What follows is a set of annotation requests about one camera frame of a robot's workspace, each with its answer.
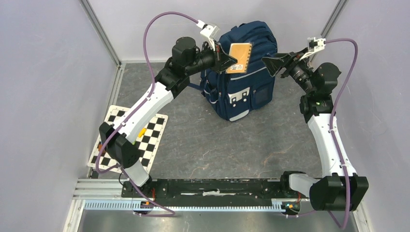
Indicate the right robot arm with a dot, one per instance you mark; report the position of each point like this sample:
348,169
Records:
340,188

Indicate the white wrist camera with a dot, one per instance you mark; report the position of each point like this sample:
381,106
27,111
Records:
208,31
315,45

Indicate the orange card pack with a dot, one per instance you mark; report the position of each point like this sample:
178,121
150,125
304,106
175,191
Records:
241,52

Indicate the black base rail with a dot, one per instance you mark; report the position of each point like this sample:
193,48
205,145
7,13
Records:
218,192

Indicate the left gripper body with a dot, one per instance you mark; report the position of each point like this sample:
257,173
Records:
217,57

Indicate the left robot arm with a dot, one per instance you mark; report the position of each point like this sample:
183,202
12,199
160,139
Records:
187,59

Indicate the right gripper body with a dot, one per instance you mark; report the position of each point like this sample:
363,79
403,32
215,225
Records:
295,64

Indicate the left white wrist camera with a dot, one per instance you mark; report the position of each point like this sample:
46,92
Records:
208,31

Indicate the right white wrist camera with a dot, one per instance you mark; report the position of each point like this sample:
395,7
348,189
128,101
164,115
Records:
315,45

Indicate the colourful blocks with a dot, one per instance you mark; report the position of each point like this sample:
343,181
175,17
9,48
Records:
142,132

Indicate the aluminium frame rail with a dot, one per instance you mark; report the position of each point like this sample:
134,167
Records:
112,194

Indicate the navy blue backpack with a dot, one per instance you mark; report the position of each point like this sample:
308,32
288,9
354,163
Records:
234,95

